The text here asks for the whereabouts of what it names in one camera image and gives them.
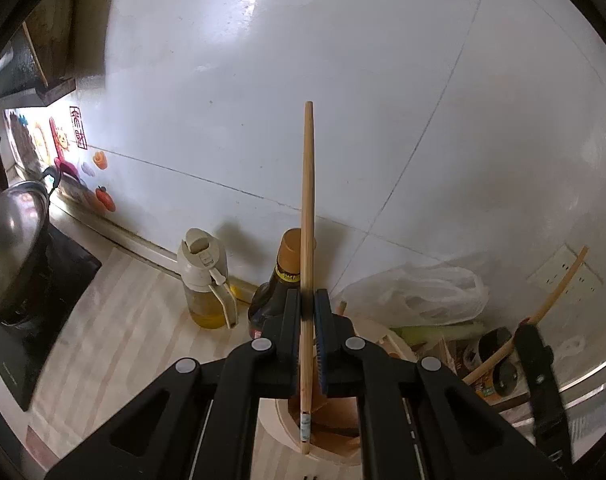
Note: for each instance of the red character wall sticker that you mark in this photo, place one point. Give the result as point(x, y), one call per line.
point(78, 127)

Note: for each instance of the dark bottle with gold cap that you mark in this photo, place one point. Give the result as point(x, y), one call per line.
point(289, 255)

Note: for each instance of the white wall socket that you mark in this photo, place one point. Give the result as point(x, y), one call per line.
point(553, 272)

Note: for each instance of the brown cylindrical jar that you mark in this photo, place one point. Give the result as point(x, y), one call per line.
point(490, 360)

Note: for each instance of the oil dispenser bottle white top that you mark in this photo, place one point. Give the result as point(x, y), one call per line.
point(203, 280)

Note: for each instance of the striped tablecloth with cat print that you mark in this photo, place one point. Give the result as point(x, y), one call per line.
point(133, 335)

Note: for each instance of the clear plastic bag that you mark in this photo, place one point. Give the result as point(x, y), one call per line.
point(423, 295)

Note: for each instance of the cream utensil holder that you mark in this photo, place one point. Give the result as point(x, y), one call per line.
point(283, 442)

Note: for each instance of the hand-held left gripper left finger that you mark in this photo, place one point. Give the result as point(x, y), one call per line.
point(292, 320)

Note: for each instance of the yellow green packet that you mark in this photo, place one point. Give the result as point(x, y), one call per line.
point(433, 333)

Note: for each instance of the white brown packet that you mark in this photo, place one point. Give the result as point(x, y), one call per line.
point(442, 356)

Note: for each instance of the orange pepper wall sticker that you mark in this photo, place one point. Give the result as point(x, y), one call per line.
point(99, 160)

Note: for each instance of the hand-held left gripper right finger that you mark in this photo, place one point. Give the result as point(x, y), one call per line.
point(323, 340)

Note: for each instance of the steel wok with lid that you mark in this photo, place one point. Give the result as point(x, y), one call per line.
point(8, 240)

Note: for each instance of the black wok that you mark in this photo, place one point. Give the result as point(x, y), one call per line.
point(18, 312)

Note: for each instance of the cartoon figure wall sticker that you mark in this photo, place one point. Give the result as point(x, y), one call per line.
point(25, 137)

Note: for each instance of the sun wall sticker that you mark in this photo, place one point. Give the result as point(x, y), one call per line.
point(59, 138)

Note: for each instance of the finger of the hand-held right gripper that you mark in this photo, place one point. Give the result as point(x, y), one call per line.
point(540, 380)

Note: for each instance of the pale bamboo chopstick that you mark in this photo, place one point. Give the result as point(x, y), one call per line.
point(558, 291)
point(308, 185)

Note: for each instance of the tomato wall sticker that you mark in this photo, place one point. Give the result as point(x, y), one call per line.
point(105, 198)

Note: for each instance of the black range hood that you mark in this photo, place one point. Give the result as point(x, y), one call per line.
point(28, 85)

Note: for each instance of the black stove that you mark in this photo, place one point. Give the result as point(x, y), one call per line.
point(58, 280)

